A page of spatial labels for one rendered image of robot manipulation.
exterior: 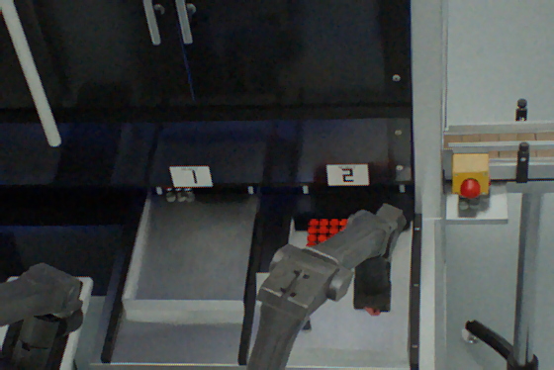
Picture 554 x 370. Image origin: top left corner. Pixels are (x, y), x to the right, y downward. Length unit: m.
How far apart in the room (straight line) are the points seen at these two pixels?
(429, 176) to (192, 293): 0.56
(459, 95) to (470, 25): 0.37
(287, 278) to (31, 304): 0.45
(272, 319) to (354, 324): 0.80
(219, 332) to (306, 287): 0.82
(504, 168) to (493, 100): 1.54
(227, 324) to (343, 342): 0.25
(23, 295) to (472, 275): 2.04
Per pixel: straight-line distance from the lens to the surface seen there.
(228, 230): 2.69
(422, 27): 2.31
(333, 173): 2.57
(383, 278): 2.21
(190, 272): 2.62
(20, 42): 2.36
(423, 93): 2.41
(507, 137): 2.77
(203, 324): 2.52
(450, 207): 2.69
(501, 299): 3.65
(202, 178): 2.62
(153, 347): 2.51
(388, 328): 2.47
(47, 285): 1.96
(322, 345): 2.45
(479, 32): 4.51
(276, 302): 1.68
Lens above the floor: 2.84
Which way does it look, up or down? 47 degrees down
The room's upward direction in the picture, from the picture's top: 11 degrees counter-clockwise
